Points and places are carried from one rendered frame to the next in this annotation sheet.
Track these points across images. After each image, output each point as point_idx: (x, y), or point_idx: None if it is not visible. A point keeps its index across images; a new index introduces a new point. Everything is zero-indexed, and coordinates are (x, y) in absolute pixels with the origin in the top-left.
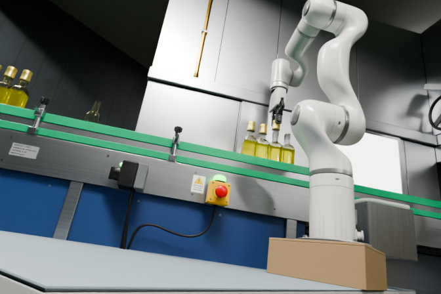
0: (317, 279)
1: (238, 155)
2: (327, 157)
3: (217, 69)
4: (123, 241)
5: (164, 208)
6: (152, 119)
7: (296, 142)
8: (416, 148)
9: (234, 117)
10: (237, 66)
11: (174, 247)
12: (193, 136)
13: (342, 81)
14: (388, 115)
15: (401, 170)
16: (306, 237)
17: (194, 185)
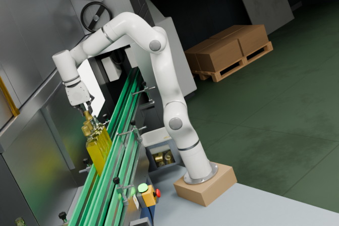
0: (223, 191)
1: (124, 162)
2: (193, 136)
3: (14, 89)
4: None
5: None
6: (30, 188)
7: (74, 111)
8: None
9: (46, 126)
10: (16, 71)
11: None
12: (48, 172)
13: (178, 88)
14: (71, 36)
15: (97, 80)
16: (203, 179)
17: (136, 204)
